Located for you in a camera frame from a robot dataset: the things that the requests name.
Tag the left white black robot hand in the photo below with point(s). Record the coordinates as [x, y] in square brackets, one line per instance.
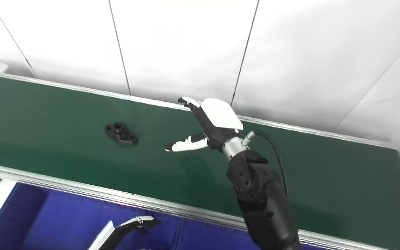
[113, 236]

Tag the blue plastic bin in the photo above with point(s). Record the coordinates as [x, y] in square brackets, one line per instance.
[54, 222]
[214, 239]

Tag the green conveyor belt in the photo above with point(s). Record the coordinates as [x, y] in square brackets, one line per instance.
[64, 114]

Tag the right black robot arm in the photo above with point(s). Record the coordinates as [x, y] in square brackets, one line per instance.
[262, 201]

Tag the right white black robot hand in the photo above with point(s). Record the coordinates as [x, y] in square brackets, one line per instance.
[221, 114]

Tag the black flange part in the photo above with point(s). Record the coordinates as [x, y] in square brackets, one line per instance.
[122, 133]

